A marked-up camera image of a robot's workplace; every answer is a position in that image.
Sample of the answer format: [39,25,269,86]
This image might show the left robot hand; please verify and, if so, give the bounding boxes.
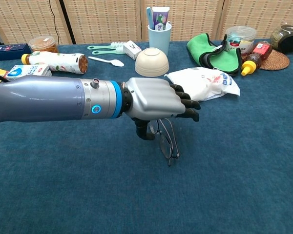
[121,77,201,141]

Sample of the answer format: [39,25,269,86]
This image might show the thin metal eyeglasses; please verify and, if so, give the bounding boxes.
[147,118,181,168]

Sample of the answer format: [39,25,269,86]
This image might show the beige upturned bowl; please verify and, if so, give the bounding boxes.
[134,47,170,78]

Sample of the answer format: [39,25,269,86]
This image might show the white plastic spoon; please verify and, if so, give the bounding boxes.
[88,56,125,67]

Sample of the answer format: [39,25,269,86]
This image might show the small white cardboard box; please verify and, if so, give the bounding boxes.
[123,40,142,60]

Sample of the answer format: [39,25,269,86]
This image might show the white plastic food bag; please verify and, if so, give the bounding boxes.
[164,67,241,102]

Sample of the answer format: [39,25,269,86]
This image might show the light blue plastic cup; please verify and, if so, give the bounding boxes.
[147,21,172,57]

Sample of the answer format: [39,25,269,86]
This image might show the light blue toothbrush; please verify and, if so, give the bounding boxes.
[146,6,155,30]

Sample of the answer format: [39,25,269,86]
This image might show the purple white toothpaste tube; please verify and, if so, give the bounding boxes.
[151,6,171,31]

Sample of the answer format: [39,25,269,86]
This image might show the green cloth black trim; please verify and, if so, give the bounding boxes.
[186,33,243,76]

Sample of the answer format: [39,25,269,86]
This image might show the bamboo folding screen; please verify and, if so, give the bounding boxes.
[0,0,293,46]

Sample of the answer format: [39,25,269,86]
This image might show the blue carpet table cover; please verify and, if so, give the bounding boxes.
[0,39,293,234]

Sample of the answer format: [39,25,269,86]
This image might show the white labelled drink bottle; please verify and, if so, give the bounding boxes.
[21,51,89,75]

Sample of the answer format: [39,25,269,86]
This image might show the clear plastic candy jar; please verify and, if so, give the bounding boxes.
[225,25,257,56]

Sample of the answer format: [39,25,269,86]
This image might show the honey bottle yellow cap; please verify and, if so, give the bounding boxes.
[241,40,273,77]

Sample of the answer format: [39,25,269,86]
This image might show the black tripod stand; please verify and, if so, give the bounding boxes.
[58,0,77,45]

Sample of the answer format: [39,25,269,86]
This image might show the orange snack plastic jar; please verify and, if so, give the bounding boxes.
[28,36,59,54]

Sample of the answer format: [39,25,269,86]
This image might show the white blue milk carton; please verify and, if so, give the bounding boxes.
[4,64,52,81]

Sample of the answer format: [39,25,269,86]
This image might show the round woven rattan coaster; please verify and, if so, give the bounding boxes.
[241,48,291,72]

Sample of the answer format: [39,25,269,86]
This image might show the glass jar black lid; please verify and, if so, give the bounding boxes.
[269,23,293,54]

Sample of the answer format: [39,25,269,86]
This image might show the navy blue rectangular box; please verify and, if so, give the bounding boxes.
[0,43,32,62]

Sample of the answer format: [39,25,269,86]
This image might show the thin black hanging cable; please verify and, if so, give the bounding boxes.
[48,0,57,37]

